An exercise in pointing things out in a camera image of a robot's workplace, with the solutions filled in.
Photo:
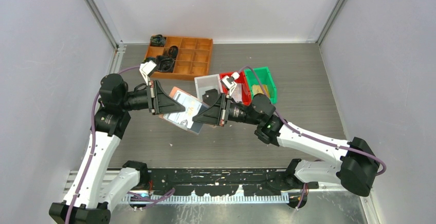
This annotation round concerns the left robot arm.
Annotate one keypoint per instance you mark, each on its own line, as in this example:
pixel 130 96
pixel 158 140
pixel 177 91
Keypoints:
pixel 87 200

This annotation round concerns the yellow packet in green bin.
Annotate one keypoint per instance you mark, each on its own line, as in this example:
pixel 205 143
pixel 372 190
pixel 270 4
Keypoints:
pixel 260 89

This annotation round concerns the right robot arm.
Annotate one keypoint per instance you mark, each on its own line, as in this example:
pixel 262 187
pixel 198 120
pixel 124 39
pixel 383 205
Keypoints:
pixel 351 164

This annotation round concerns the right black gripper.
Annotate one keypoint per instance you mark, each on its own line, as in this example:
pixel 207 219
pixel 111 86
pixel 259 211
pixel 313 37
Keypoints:
pixel 218 113

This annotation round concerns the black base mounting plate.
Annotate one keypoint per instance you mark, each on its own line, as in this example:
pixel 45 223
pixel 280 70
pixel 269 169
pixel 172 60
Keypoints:
pixel 219 182

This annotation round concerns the red plastic bin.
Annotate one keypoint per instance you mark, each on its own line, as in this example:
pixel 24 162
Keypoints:
pixel 241 79

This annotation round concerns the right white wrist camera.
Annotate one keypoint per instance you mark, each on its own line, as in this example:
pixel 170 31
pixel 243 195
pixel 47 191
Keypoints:
pixel 229 82

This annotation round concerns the pink leather card holder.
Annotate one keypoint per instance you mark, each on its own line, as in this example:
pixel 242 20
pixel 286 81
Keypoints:
pixel 197 125

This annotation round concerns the white card in sleeve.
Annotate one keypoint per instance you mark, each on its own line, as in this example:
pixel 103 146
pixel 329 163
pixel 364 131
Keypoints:
pixel 184 119

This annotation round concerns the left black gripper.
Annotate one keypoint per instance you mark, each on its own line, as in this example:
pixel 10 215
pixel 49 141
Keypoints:
pixel 159 102

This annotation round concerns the orange compartment tray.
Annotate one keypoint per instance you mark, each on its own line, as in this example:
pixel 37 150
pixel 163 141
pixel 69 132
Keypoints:
pixel 179 57

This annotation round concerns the clear packets in red bin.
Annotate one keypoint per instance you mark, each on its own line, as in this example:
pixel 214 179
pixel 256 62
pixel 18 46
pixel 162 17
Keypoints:
pixel 239 93

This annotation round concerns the green plastic bin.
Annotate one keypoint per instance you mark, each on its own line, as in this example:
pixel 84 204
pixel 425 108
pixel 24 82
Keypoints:
pixel 264 77

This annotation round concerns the white plastic bin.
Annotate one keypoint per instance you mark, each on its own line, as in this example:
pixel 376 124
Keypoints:
pixel 205 83

